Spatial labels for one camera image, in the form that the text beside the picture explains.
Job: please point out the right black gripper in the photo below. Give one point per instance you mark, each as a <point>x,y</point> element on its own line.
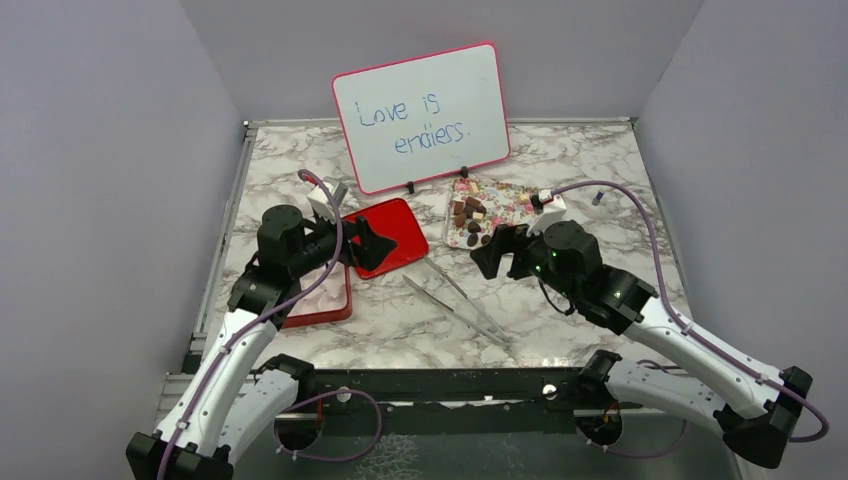
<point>514,238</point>

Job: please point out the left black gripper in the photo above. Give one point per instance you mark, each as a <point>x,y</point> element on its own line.
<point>370,249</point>

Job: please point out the metal tongs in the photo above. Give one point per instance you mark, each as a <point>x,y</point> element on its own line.
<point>438,288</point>

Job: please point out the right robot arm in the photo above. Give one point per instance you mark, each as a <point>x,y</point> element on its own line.
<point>752,406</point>

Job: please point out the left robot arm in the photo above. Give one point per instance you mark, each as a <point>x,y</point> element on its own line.
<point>214,422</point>

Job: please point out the red chocolate box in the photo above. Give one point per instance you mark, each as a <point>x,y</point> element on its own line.
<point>331,301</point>

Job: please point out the red box lid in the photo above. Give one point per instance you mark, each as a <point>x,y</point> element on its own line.
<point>393,219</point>

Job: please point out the floral serving tray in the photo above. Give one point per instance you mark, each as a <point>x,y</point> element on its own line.
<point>490,203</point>

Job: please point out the black whiteboard stand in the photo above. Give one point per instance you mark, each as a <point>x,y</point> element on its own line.
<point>463,173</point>

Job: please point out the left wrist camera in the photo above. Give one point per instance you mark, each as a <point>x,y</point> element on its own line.
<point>322,201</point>

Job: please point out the white board pink frame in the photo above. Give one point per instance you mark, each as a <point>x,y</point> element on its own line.
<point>418,119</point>

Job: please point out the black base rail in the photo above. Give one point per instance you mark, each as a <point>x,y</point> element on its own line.
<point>303,402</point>

